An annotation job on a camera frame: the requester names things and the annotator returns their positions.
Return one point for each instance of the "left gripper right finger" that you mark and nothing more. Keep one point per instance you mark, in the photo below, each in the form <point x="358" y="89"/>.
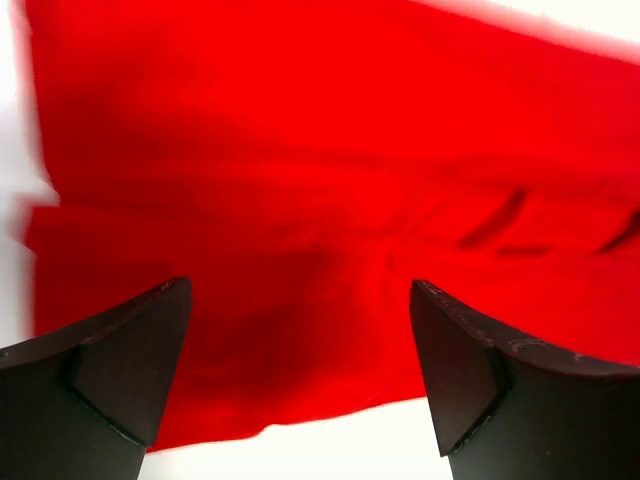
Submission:
<point x="506" y="405"/>

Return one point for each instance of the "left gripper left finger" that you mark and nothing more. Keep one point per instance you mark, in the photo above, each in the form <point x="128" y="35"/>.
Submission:
<point x="86" y="401"/>

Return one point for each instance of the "red t shirt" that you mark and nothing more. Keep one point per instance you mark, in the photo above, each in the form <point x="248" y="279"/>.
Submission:
<point x="302" y="162"/>

